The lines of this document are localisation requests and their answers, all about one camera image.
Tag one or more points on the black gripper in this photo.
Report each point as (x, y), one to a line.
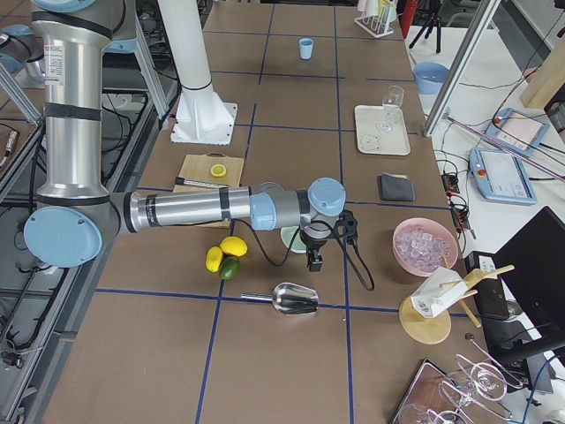
(312, 244)

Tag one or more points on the light blue plastic cup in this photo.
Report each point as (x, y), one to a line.
(305, 48)

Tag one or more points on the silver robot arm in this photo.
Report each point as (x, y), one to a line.
(76, 216)
(22, 56)

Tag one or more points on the green ceramic bowl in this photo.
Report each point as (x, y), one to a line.
(290, 237)

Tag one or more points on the metal ice scoop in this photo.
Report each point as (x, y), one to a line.
(289, 299)

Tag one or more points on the pink bowl of ice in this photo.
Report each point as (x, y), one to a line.
(421, 245)

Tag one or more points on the blue bowl with fork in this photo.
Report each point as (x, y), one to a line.
(429, 77)

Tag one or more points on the yellow lemon upper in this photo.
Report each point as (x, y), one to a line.
(234, 246)

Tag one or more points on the yellow lemon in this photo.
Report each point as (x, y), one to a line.
(234, 246)
(214, 259)

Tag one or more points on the green lime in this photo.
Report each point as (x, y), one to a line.
(229, 268)

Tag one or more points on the yellow lemon left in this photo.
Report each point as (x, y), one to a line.
(214, 259)

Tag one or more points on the grey folded cloth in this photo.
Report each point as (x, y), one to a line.
(393, 188)

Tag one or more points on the lemon half slice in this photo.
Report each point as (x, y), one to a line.
(218, 170)

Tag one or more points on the cream bear tray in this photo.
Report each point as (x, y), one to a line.
(378, 133)

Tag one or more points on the dark wooden tray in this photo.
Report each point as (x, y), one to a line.
(424, 390)

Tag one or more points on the clear wine glass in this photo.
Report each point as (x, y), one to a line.
(391, 104)

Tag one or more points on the near blue teach pendant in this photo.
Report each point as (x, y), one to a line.
(501, 177)

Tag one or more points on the blue teach pendant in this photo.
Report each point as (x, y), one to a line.
(501, 177)
(517, 131)

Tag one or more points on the hanging wine glasses rack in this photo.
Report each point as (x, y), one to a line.
(476, 389)

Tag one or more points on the black laptop monitor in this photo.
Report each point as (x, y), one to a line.
(536, 252)

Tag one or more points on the far blue teach pendant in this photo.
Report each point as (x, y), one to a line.
(517, 131)

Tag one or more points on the red cylinder bottle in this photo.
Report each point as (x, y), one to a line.
(407, 18)

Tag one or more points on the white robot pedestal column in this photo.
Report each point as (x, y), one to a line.
(202, 117)

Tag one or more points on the white wire cup rack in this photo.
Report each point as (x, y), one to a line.
(376, 17)

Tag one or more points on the black camera tripod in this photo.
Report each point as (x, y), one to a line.
(433, 23)

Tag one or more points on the wooden plank post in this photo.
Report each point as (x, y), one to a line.
(547, 80)

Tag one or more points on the aluminium frame post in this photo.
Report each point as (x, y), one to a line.
(478, 26)

